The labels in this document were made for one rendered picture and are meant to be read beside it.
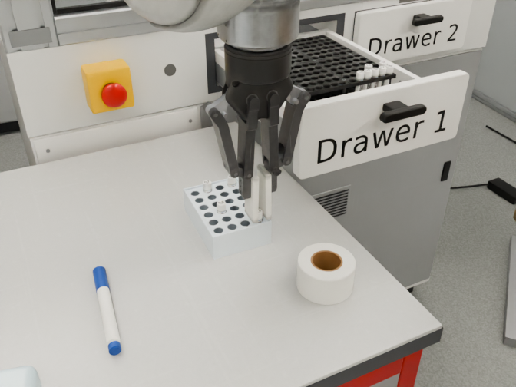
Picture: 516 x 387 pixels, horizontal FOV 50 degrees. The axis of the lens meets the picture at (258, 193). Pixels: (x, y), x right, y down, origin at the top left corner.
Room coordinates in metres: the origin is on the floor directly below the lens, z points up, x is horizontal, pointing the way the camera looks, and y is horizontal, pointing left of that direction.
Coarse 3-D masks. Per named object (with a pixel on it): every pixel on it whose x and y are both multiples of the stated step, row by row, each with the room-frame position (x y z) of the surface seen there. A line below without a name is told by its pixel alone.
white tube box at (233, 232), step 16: (192, 192) 0.67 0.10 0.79; (224, 192) 0.67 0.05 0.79; (192, 208) 0.63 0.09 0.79; (208, 208) 0.63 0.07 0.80; (240, 208) 0.63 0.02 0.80; (208, 224) 0.59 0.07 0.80; (224, 224) 0.59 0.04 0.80; (240, 224) 0.59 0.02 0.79; (256, 224) 0.59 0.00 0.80; (208, 240) 0.58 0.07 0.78; (224, 240) 0.57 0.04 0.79; (240, 240) 0.58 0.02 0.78; (256, 240) 0.58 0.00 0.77
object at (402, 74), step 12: (300, 36) 1.07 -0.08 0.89; (312, 36) 1.08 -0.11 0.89; (336, 36) 1.06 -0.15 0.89; (216, 48) 0.99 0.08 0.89; (360, 48) 0.99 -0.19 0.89; (216, 60) 0.98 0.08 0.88; (372, 60) 0.95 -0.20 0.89; (384, 60) 0.93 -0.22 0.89; (216, 72) 0.97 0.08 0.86; (396, 72) 0.89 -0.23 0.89; (408, 72) 0.88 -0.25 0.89
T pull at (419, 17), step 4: (416, 16) 1.14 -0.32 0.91; (420, 16) 1.13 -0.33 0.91; (424, 16) 1.13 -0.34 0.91; (428, 16) 1.13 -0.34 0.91; (432, 16) 1.13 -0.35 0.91; (436, 16) 1.13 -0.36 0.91; (440, 16) 1.13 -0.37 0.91; (412, 20) 1.11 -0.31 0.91; (416, 20) 1.11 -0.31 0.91; (420, 20) 1.11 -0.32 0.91; (424, 20) 1.11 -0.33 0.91; (428, 20) 1.12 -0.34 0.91; (432, 20) 1.12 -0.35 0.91; (436, 20) 1.13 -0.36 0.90; (440, 20) 1.13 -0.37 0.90; (412, 24) 1.11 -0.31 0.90; (416, 24) 1.11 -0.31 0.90; (420, 24) 1.11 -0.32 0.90; (424, 24) 1.11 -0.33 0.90; (428, 24) 1.12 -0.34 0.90
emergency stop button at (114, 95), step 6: (108, 84) 0.82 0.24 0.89; (114, 84) 0.82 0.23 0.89; (120, 84) 0.83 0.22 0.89; (102, 90) 0.82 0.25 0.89; (108, 90) 0.82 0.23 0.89; (114, 90) 0.82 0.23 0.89; (120, 90) 0.82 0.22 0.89; (102, 96) 0.81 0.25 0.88; (108, 96) 0.81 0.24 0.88; (114, 96) 0.82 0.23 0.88; (120, 96) 0.82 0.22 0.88; (126, 96) 0.83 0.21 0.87; (108, 102) 0.81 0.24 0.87; (114, 102) 0.82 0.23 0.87; (120, 102) 0.82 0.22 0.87
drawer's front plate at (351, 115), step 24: (456, 72) 0.79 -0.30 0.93; (336, 96) 0.70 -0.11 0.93; (360, 96) 0.70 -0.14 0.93; (384, 96) 0.72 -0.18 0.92; (408, 96) 0.74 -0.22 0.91; (432, 96) 0.76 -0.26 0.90; (456, 96) 0.78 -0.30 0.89; (312, 120) 0.67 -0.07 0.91; (336, 120) 0.69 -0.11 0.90; (360, 120) 0.70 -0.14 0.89; (408, 120) 0.74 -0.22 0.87; (432, 120) 0.76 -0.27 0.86; (456, 120) 0.79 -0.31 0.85; (312, 144) 0.67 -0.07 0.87; (360, 144) 0.71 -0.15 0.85; (408, 144) 0.75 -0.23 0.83; (312, 168) 0.67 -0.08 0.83; (336, 168) 0.69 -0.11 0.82
